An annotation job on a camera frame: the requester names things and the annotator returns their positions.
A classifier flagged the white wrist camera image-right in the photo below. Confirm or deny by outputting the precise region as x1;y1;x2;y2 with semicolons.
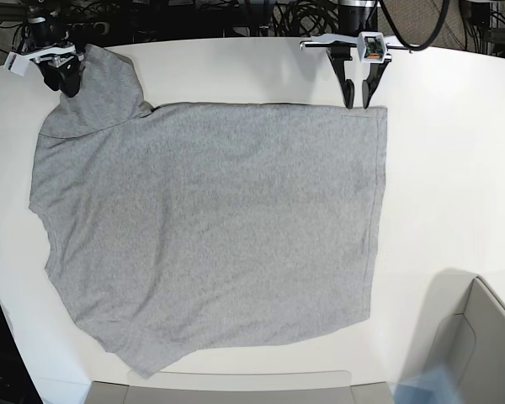
356;31;388;64

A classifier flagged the black coiled cable bundle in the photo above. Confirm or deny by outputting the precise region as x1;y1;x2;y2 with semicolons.
268;0;342;40

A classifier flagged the thick black looped cable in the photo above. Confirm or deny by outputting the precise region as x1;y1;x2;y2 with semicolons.
377;0;454;52

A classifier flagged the black tangled cables left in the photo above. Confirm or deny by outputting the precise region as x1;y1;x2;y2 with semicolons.
0;0;123;58

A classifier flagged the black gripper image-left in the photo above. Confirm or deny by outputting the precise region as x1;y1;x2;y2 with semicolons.
33;43;85;98

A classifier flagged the grey T-shirt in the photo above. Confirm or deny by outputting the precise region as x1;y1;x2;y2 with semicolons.
29;45;387;377

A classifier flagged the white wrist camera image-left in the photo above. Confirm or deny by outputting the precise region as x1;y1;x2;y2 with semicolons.
3;51;38;77

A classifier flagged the blue blurred object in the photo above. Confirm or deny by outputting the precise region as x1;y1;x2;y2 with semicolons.
392;365;460;404

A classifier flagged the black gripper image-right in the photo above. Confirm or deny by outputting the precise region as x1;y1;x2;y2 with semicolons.
300;34;407;109

